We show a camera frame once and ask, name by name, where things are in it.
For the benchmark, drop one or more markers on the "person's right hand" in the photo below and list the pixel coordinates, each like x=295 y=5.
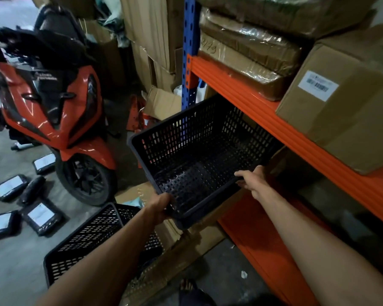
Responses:
x=258 y=183

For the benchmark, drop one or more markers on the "person's left hand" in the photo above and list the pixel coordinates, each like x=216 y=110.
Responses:
x=158 y=208

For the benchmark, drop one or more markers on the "person's right thumb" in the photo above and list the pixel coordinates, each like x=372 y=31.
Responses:
x=244 y=173

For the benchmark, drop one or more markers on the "person's left thumb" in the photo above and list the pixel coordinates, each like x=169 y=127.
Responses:
x=168 y=200

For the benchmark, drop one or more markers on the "black perforated plastic basket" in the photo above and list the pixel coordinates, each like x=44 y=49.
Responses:
x=83 y=238
x=194 y=156

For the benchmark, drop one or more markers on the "person's left forearm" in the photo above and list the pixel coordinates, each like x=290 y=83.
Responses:
x=108 y=258

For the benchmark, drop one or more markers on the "person's right forearm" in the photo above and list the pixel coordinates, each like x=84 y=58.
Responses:
x=316 y=251

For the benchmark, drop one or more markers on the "flattened cardboard sheet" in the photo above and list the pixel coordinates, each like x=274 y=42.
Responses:
x=182 y=251

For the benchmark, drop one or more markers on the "orange metal shelf base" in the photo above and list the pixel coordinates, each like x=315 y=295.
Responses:
x=261 y=238

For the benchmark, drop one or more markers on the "orange metal shelf beam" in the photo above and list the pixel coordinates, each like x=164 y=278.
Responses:
x=306 y=140

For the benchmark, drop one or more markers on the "orange metal shelf brackets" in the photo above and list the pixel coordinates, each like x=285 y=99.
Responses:
x=136 y=114

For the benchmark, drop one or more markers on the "person's foot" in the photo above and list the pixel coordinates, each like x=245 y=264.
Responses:
x=191 y=293

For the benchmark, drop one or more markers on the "open cardboard box flap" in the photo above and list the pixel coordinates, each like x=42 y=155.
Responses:
x=161 y=103

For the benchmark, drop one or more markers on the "white paper scrap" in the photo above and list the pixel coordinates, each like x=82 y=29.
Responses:
x=244 y=274

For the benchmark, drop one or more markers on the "cardboard box with white label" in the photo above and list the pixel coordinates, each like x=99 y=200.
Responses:
x=344 y=101

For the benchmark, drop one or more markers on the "black parcel with white label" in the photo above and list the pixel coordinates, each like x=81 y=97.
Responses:
x=10 y=187
x=0 y=224
x=44 y=163
x=41 y=216

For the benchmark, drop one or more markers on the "black rolled parcel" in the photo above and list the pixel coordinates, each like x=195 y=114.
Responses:
x=32 y=189

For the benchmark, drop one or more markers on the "blue metal shelf upright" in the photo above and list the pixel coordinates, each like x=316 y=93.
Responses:
x=190 y=44

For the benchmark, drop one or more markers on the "orange and black scooter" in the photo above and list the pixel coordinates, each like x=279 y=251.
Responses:
x=51 y=92

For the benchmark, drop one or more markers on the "tall stack of cardboard boxes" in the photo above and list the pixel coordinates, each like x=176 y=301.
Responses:
x=153 y=34

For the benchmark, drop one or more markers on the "large plastic-wrapped brown parcel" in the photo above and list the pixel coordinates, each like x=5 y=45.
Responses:
x=284 y=12

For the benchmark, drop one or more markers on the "teal plastic bag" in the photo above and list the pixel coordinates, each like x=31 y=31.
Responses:
x=113 y=19

